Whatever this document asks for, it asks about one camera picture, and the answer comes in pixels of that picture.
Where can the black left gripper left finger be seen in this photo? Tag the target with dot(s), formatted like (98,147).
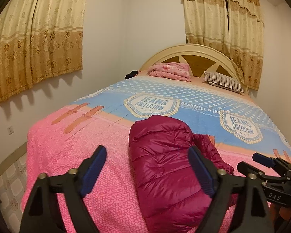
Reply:
(42,211)

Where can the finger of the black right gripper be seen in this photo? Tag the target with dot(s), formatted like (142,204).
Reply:
(246,169)
(269,161)

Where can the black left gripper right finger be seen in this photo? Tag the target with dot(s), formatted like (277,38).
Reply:
(251,213)

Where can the magenta puffer down jacket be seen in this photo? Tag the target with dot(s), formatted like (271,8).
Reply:
(169,194)

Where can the blue pink printed bedspread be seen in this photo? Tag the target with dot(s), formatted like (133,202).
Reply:
(236,125)

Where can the striped pillow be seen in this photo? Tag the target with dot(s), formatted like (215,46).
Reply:
(223,81)

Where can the folded pink blanket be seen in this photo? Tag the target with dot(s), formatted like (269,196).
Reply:
(173,70)

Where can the cream wooden headboard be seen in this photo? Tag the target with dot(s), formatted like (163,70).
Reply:
(198,57)

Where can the black item beside bed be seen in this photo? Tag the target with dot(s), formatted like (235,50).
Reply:
(132,74)

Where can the beige curtain behind headboard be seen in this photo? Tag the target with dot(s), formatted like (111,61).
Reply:
(232,27)

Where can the white wall socket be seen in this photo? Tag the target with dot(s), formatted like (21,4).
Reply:
(10,130)

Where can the beige curtain on left wall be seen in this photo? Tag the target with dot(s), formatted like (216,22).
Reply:
(39,39)

